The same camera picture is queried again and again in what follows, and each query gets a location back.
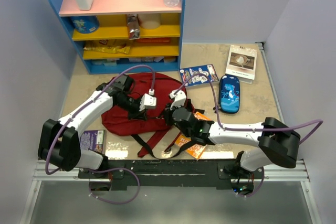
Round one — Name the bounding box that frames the red backpack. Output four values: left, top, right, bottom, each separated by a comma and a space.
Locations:
101, 72, 182, 157

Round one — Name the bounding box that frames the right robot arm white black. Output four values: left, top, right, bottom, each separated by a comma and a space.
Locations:
163, 105, 300, 178

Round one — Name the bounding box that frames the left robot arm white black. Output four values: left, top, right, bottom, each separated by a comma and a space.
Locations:
38, 74, 154, 178

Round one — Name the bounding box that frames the yellow chips bag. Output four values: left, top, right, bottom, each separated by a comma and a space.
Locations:
83, 39, 133, 55

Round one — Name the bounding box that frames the orange treehouse book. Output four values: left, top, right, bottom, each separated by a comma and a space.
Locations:
174, 111, 212, 161

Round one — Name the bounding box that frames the blue dinosaur pencil case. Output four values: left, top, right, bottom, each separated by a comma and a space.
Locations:
213, 74, 240, 114

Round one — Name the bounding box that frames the red flat box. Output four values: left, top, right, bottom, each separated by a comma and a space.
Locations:
136, 38, 171, 44

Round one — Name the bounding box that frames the purple book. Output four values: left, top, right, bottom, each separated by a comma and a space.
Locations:
79, 130, 106, 153

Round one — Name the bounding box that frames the blue cartoon book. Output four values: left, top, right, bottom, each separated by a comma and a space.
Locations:
179, 64, 219, 87

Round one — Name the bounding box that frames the silver snack packet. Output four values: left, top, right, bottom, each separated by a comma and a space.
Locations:
127, 14, 140, 40

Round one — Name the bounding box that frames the blue shelf unit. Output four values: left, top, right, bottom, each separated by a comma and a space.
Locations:
48, 0, 185, 74

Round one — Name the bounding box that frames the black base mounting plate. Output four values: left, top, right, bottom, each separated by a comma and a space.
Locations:
78, 159, 262, 190

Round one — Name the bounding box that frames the white round container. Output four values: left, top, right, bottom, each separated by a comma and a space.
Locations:
138, 13, 161, 29

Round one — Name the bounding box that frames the blue snack can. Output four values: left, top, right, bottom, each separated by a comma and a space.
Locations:
70, 16, 99, 34

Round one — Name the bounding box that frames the white coffee cover book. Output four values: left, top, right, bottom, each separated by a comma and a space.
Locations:
225, 45, 257, 84

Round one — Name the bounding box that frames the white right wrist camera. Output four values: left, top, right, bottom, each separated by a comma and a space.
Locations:
169, 90, 186, 110

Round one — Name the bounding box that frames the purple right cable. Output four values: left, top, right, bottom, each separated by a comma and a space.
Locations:
174, 73, 324, 198

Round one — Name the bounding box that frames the purple cable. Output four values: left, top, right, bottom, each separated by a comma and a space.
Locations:
45, 65, 157, 205
174, 73, 324, 198

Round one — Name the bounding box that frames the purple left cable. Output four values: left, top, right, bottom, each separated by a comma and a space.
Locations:
45, 65, 157, 205

